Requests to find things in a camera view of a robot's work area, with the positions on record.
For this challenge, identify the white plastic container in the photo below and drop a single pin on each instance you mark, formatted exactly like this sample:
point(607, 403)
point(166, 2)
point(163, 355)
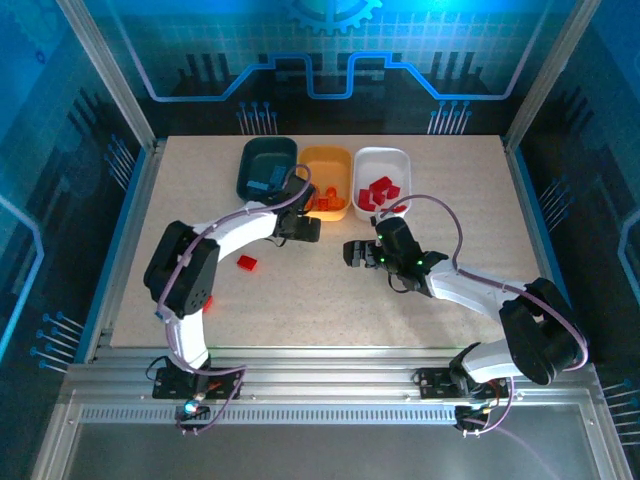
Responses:
point(385, 162)

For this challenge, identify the aluminium side rail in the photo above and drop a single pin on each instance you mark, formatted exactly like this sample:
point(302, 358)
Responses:
point(129, 235)
point(526, 200)

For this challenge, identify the orange plastic container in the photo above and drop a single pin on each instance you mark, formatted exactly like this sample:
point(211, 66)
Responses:
point(325, 165)

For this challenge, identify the grey metal base panel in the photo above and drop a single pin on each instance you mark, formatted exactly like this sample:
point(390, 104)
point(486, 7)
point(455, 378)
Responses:
point(325, 455)

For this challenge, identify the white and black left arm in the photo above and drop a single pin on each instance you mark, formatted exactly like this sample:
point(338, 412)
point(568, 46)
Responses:
point(235, 230)

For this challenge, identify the aluminium frame post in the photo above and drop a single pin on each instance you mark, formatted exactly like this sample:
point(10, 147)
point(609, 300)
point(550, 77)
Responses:
point(111, 75)
point(548, 75)

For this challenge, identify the small circuit board with LED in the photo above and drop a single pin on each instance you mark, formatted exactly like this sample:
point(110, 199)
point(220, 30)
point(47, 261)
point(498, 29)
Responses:
point(470, 415)
point(192, 411)

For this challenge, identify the wide aluminium base rail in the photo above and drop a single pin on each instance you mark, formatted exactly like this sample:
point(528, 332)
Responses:
point(325, 375)

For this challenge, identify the dark teal plastic container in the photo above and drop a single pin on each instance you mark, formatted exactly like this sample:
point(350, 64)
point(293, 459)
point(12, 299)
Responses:
point(260, 157)

